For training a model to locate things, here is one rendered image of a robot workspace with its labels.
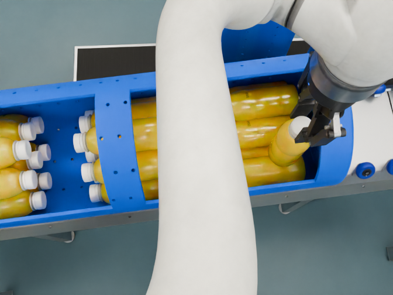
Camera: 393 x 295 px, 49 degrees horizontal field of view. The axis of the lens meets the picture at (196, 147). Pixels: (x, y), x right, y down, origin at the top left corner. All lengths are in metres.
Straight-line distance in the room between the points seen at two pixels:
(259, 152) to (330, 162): 0.19
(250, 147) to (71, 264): 1.27
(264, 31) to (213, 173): 0.97
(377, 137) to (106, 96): 0.69
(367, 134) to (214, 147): 0.93
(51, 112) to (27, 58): 1.31
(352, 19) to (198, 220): 0.25
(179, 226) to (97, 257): 1.78
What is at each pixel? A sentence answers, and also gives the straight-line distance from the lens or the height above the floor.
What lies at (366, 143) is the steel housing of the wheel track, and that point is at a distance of 1.18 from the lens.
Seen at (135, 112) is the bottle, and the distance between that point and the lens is 0.92.
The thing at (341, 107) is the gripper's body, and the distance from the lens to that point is 0.60.
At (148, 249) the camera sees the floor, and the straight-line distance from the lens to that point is 1.99.
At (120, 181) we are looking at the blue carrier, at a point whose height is 1.19.
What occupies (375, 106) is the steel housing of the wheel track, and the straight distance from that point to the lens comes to 1.22.
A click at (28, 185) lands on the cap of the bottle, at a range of 0.95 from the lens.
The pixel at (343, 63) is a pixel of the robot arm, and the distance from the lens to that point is 0.47.
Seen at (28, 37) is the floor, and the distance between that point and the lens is 2.42.
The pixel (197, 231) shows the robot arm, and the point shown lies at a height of 1.73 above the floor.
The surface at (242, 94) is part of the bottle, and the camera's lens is 0.93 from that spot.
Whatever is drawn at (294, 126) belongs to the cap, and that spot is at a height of 1.25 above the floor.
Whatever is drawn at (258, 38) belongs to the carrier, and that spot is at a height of 0.90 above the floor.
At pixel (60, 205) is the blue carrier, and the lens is 1.04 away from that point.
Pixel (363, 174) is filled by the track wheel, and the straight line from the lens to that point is 1.11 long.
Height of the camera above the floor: 1.98
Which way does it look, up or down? 75 degrees down
